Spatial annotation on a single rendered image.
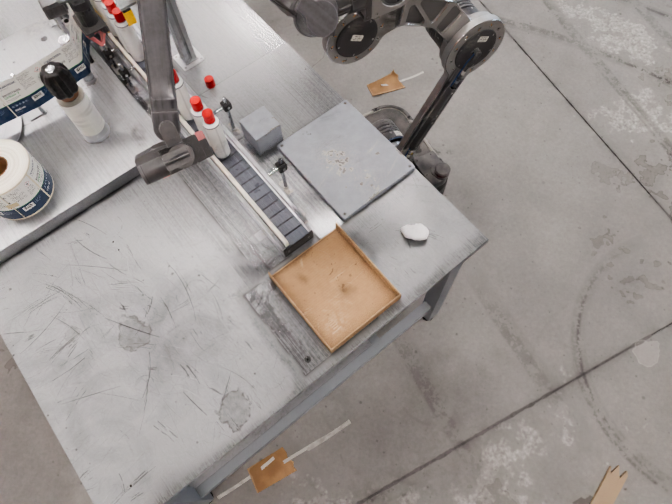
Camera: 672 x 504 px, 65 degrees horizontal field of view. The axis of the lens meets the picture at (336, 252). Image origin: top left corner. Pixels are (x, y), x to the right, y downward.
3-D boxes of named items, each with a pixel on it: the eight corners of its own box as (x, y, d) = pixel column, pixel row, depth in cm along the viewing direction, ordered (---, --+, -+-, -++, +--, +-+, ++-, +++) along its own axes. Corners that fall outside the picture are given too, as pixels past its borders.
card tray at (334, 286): (269, 277, 161) (267, 272, 157) (336, 227, 166) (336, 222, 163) (331, 353, 151) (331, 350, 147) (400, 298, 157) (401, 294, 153)
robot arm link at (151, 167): (171, 118, 114) (168, 112, 121) (120, 140, 112) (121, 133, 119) (196, 168, 119) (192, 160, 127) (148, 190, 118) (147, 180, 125)
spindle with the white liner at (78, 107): (78, 130, 178) (28, 67, 151) (102, 116, 180) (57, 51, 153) (91, 148, 175) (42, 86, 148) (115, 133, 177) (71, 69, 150)
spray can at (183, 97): (179, 114, 180) (158, 71, 161) (192, 106, 181) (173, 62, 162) (187, 124, 178) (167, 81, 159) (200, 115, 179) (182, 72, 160)
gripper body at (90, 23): (90, 40, 160) (79, 20, 153) (74, 20, 163) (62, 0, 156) (109, 29, 161) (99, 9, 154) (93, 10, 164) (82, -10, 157)
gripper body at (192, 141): (156, 151, 130) (154, 152, 123) (194, 133, 131) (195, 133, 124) (169, 175, 131) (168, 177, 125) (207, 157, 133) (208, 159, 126)
